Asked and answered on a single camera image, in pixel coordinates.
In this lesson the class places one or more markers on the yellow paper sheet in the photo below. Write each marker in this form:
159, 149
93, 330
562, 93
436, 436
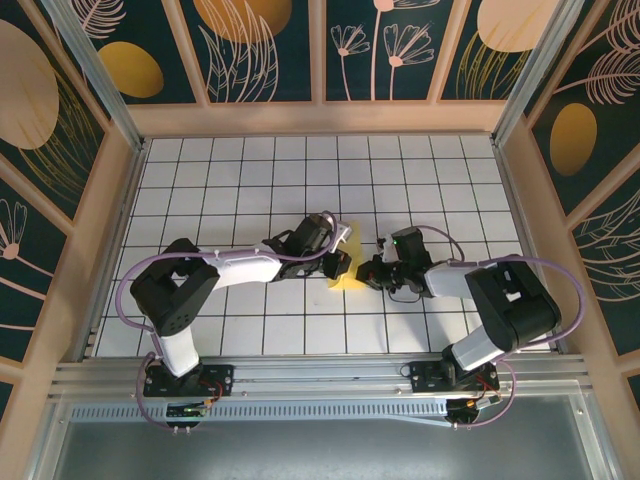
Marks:
340, 285

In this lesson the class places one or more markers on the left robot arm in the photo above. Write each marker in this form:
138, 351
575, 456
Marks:
170, 300

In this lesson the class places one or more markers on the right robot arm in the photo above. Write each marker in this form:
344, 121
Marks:
510, 300

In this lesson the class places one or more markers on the white grid mat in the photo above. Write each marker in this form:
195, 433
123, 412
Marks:
400, 165

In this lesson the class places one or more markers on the small controller circuit board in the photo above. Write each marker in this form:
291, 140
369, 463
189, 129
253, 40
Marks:
187, 411
470, 406

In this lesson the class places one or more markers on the grey metal panel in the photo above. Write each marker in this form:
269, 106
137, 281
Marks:
320, 450

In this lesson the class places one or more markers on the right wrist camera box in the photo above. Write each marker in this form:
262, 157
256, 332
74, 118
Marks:
384, 247

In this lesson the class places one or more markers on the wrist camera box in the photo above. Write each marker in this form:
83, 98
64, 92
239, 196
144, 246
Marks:
384, 247
344, 232

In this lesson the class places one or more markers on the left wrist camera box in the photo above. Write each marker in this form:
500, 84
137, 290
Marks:
344, 232

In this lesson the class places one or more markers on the aluminium mounting rail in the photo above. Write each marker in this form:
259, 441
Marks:
320, 380

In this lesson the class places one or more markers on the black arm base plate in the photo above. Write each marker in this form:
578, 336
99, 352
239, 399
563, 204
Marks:
425, 377
220, 380

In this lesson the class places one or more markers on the aluminium side rail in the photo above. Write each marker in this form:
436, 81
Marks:
535, 240
112, 250

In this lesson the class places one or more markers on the aluminium frame post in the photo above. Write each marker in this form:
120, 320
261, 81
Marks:
530, 75
100, 85

